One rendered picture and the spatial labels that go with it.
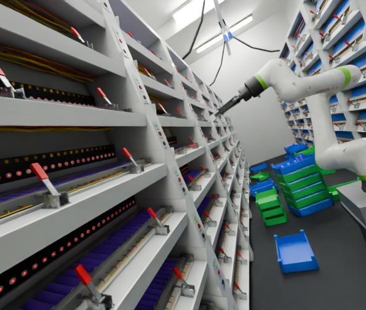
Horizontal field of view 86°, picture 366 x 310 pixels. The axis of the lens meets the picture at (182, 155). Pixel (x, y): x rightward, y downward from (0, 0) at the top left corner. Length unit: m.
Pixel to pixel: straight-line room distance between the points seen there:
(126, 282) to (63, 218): 0.20
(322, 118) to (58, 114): 1.28
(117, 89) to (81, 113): 0.35
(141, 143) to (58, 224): 0.47
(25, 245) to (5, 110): 0.21
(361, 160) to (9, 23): 1.32
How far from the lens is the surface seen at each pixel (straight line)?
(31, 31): 0.59
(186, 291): 0.72
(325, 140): 1.35
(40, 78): 0.81
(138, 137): 0.78
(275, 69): 1.05
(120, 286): 0.50
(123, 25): 1.40
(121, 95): 0.83
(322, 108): 1.41
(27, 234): 0.37
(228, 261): 1.15
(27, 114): 0.44
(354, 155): 1.24
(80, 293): 0.49
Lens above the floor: 0.90
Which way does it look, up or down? level
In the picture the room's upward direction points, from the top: 23 degrees counter-clockwise
